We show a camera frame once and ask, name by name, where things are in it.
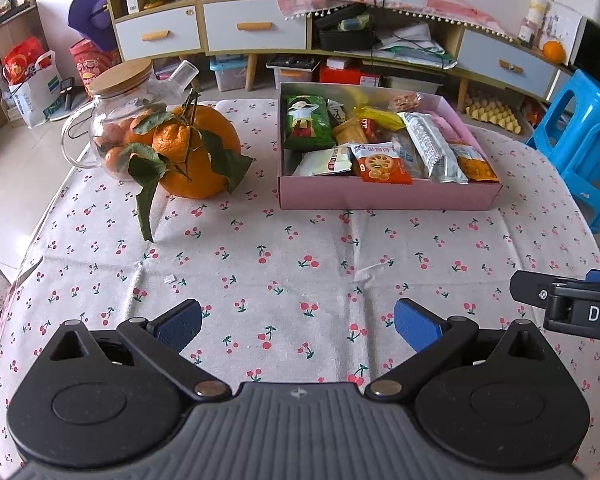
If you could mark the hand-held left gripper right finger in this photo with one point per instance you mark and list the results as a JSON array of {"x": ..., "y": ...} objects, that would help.
[{"x": 417, "y": 325}]

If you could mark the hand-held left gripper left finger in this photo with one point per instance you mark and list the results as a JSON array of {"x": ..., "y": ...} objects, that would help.
[{"x": 177, "y": 325}]

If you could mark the pink cardboard box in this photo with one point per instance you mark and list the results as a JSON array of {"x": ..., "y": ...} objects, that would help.
[{"x": 380, "y": 197}]

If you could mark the small orange chip packet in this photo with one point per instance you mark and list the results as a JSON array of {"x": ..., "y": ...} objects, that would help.
[{"x": 380, "y": 165}]

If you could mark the silver and orange snack packet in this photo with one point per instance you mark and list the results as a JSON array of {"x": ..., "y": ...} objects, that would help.
[{"x": 475, "y": 165}]

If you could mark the long silver snack packet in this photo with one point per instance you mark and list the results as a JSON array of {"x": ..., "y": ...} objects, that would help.
[{"x": 432, "y": 147}]

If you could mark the cream white snack packet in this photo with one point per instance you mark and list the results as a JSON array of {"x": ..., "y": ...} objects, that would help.
[{"x": 322, "y": 162}]

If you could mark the red snack packet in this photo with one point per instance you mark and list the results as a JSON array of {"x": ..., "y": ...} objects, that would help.
[{"x": 373, "y": 131}]

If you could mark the golden bar packet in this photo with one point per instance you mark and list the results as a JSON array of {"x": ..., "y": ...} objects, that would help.
[{"x": 350, "y": 131}]

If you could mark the yellow labelled snack packet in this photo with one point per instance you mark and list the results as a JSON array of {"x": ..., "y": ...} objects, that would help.
[{"x": 380, "y": 116}]

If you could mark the clear wafer packet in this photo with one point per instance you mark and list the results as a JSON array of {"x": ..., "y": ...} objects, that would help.
[{"x": 405, "y": 101}]

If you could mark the green snack packet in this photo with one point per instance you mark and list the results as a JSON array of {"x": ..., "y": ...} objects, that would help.
[{"x": 307, "y": 122}]

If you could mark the cherry print tablecloth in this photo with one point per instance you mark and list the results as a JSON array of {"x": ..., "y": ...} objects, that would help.
[{"x": 280, "y": 260}]

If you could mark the blue plastic stool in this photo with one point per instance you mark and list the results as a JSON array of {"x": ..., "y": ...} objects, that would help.
[{"x": 580, "y": 130}]

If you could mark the large orange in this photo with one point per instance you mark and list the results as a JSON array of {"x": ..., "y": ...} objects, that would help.
[{"x": 205, "y": 160}]

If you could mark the leafy tangerine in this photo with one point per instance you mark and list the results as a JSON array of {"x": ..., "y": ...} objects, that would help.
[{"x": 170, "y": 142}]

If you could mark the yellow egg tray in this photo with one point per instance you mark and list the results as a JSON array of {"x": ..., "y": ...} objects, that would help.
[{"x": 495, "y": 115}]

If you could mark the small orange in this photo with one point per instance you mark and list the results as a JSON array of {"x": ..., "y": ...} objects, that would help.
[{"x": 554, "y": 51}]

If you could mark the black screen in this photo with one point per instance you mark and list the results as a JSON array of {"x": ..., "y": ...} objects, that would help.
[{"x": 597, "y": 45}]

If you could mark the clear storage box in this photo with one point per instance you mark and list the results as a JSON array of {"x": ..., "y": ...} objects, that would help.
[
  {"x": 412, "y": 83},
  {"x": 167, "y": 69}
]

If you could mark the glass teapot with bamboo lid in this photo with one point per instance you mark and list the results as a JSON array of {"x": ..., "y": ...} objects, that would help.
[{"x": 115, "y": 85}]

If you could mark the dark jar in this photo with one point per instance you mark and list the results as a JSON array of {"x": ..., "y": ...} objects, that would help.
[{"x": 528, "y": 32}]

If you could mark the blue lid storage box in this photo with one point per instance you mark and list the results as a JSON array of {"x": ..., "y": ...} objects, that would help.
[{"x": 227, "y": 74}]

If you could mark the red box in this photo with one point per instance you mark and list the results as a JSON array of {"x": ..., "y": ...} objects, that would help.
[{"x": 350, "y": 76}]

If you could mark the red gift bag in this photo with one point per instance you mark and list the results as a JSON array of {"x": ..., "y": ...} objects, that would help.
[{"x": 92, "y": 70}]

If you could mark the white jar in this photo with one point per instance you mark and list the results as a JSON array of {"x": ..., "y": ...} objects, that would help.
[{"x": 537, "y": 7}]

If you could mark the stack of papers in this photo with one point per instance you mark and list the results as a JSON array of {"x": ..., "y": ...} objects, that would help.
[{"x": 415, "y": 47}]

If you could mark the storage box with dark lid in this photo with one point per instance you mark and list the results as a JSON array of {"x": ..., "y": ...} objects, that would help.
[{"x": 292, "y": 71}]

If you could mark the red and white bag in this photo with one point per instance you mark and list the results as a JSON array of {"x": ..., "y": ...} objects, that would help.
[{"x": 30, "y": 85}]

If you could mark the black case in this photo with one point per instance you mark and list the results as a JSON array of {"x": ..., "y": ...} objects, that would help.
[{"x": 345, "y": 37}]

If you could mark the purple fan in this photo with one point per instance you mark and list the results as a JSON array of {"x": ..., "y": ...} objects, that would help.
[{"x": 90, "y": 15}]

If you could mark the pink patterned cloth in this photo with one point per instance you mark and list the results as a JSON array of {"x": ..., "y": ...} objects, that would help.
[{"x": 430, "y": 0}]

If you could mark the wooden shelf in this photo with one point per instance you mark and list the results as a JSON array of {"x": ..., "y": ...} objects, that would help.
[{"x": 5, "y": 15}]

